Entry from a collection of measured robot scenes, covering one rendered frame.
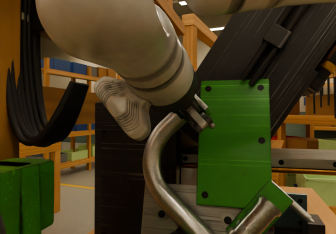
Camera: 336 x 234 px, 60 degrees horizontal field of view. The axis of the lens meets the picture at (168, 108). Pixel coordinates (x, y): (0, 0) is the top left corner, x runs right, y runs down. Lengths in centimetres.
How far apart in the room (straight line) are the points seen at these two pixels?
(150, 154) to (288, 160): 27
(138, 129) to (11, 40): 27
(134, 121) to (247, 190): 23
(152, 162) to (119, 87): 17
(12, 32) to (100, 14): 35
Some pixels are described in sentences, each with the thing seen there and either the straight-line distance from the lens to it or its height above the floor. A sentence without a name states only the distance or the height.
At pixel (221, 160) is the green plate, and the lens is 48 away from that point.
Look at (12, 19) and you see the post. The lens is 51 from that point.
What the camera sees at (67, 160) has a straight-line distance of 620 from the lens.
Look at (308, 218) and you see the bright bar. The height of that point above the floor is 101.
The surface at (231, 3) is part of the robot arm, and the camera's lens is 20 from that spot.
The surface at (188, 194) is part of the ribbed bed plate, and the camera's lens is 51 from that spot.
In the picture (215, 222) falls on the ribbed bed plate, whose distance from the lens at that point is 51.
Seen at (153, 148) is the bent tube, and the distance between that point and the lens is 47.
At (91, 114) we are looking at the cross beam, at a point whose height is 121.
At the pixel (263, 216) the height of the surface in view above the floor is 107.
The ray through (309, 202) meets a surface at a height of 90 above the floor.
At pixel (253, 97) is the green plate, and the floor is 124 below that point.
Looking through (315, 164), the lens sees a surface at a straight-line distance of 62.
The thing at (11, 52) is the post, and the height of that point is 131.
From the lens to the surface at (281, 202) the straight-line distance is 48.
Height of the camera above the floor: 122
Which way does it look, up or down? 1 degrees up
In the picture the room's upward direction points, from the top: straight up
